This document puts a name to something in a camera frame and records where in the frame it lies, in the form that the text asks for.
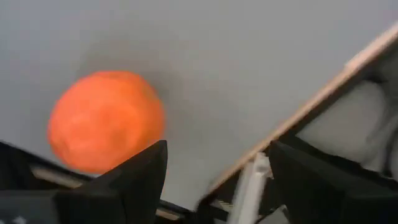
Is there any grey table mat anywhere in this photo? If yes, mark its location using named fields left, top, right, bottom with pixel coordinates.
left=0, top=0, right=398, bottom=212

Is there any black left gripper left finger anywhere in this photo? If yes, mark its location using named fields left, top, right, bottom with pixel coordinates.
left=0, top=139, right=169, bottom=224

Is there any orange pumpkin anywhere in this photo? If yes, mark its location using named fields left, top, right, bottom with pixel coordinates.
left=46, top=70, right=166, bottom=175

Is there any black table frame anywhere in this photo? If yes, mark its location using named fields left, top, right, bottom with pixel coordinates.
left=195, top=40, right=398, bottom=224

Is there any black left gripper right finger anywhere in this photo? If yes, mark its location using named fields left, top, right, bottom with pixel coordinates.
left=268, top=140, right=398, bottom=224

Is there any white bar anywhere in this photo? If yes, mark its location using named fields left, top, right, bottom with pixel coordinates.
left=228, top=152, right=273, bottom=224

